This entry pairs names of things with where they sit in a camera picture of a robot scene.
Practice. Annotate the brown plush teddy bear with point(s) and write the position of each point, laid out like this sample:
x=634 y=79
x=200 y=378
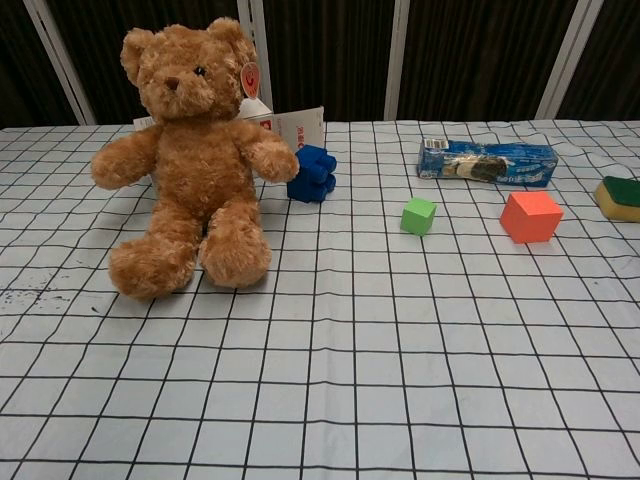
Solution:
x=200 y=165

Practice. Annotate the blue plastic building block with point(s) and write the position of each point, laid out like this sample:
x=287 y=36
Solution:
x=312 y=180

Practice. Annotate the green cube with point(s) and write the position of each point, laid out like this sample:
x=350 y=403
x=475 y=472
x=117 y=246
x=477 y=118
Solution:
x=417 y=217

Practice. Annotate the white black checked tablecloth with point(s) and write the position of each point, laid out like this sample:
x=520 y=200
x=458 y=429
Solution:
x=350 y=350

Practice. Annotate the white red carton box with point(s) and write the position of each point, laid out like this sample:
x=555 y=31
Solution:
x=300 y=127

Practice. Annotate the red white heart hang tag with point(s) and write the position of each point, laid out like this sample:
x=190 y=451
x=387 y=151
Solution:
x=250 y=80

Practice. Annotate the blue cookie package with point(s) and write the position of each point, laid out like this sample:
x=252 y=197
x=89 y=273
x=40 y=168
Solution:
x=500 y=162

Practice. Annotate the orange cube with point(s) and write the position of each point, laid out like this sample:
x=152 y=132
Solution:
x=530 y=217

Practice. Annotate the dark ribbed partition panel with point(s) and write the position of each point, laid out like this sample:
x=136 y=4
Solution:
x=480 y=55

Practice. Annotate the yellow green sponge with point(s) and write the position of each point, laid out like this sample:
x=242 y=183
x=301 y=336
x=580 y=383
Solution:
x=620 y=200

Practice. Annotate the white plain frame post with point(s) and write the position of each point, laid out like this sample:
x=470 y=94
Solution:
x=402 y=55

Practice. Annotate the white slotted frame post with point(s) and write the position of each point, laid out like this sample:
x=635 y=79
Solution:
x=257 y=30

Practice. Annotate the white slanted frame post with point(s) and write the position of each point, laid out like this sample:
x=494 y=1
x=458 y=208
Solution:
x=60 y=60
x=570 y=55

